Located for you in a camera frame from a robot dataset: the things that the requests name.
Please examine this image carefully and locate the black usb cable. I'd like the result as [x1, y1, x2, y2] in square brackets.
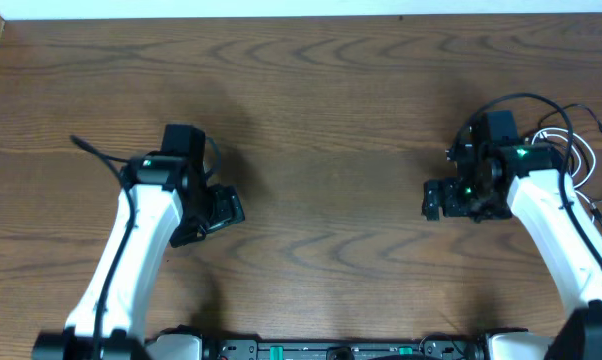
[530, 103, 602, 251]

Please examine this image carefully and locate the white usb cable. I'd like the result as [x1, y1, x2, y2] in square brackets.
[529, 127, 598, 224]

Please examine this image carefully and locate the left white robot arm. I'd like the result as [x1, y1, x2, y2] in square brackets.
[31, 124, 245, 360]

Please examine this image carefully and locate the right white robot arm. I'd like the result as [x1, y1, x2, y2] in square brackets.
[422, 111, 602, 359]

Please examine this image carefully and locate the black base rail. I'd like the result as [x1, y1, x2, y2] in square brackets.
[150, 324, 557, 360]

